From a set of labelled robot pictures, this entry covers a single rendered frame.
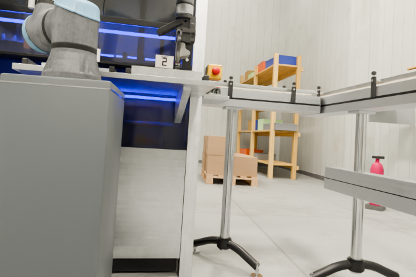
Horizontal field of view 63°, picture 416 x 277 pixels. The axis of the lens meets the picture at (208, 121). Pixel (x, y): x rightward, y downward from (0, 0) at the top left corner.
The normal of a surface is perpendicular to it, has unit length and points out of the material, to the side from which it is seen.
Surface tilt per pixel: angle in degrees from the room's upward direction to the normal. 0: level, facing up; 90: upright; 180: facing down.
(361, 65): 90
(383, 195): 90
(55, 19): 90
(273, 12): 90
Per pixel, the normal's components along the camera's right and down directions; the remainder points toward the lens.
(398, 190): -0.98, -0.07
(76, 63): 0.52, -0.31
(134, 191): 0.18, -0.04
